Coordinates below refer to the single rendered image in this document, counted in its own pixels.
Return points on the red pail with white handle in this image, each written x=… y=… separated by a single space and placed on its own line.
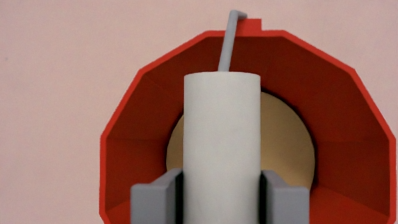
x=194 y=109

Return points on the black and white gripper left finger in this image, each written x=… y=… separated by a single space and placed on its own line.
x=160 y=202

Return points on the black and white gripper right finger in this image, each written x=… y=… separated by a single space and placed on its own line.
x=284 y=204

